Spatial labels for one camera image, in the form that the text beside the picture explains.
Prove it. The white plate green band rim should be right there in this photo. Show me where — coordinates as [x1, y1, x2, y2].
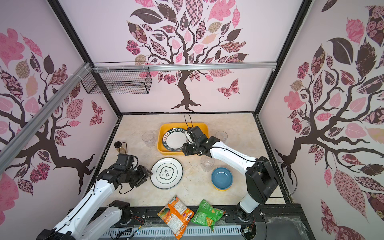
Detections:
[162, 128, 188, 152]

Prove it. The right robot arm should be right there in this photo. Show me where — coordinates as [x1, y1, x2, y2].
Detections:
[182, 127, 279, 221]

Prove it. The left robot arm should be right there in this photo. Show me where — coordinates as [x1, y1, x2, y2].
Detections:
[37, 154, 153, 240]

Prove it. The clear cup right of bin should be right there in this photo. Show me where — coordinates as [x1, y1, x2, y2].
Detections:
[215, 131, 228, 143]

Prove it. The clear cup of bin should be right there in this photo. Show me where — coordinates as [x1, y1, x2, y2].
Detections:
[215, 131, 228, 143]
[142, 132, 156, 148]

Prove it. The clear cup left of bin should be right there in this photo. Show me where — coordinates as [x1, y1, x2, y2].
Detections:
[142, 132, 156, 148]

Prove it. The yellow plastic bin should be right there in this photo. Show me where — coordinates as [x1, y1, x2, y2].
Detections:
[157, 123, 192, 156]

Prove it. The clear cup near bowls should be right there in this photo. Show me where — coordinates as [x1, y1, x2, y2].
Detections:
[201, 156, 215, 172]

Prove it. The white plate black flower outline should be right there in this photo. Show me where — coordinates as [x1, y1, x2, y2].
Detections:
[151, 158, 184, 190]

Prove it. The black-capped bottle left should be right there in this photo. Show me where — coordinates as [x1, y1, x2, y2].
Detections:
[114, 141, 127, 154]

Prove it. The orange snack bag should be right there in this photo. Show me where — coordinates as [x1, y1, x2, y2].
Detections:
[157, 195, 195, 240]

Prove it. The green snack bag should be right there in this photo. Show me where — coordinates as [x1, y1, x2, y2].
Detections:
[191, 199, 226, 232]

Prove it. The white vent grille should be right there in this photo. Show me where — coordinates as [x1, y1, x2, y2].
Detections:
[98, 225, 243, 240]

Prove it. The black wire basket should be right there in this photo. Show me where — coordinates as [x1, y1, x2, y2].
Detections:
[81, 61, 153, 94]

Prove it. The aluminium rail bar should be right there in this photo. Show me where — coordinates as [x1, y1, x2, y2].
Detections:
[0, 62, 277, 175]

